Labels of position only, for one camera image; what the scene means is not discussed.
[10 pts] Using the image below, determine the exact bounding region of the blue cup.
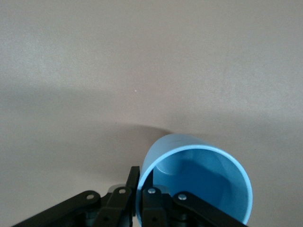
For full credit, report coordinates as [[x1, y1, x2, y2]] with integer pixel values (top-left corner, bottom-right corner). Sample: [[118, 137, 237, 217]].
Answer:
[[136, 133, 253, 225]]

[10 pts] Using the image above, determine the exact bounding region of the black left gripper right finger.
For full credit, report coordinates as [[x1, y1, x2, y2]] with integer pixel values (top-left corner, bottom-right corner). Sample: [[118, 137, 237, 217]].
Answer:
[[141, 187, 249, 227]]

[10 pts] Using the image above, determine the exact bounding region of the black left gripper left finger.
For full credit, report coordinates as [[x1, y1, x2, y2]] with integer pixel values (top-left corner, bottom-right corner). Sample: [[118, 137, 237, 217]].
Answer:
[[13, 166, 141, 227]]

